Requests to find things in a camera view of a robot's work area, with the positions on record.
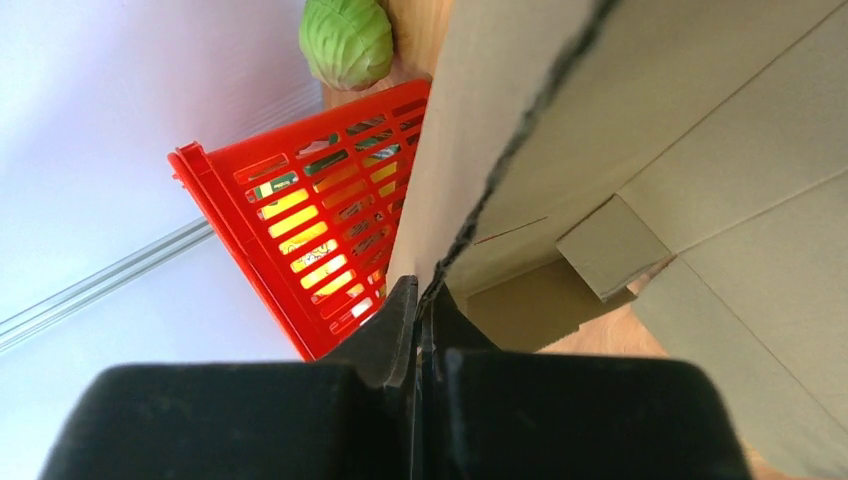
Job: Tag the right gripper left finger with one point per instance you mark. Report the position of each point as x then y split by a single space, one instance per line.
349 415

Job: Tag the red plastic shopping basket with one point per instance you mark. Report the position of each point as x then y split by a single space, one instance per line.
219 181

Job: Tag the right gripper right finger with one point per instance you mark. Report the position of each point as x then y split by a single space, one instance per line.
496 414

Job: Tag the green cabbage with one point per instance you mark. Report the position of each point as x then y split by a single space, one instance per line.
348 44

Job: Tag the large brown cardboard box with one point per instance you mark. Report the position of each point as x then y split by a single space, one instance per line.
701 142

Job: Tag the yellow orange juice carton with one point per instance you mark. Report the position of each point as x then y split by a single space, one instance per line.
335 218

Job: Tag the aluminium frame post left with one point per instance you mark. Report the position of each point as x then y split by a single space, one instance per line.
41 316

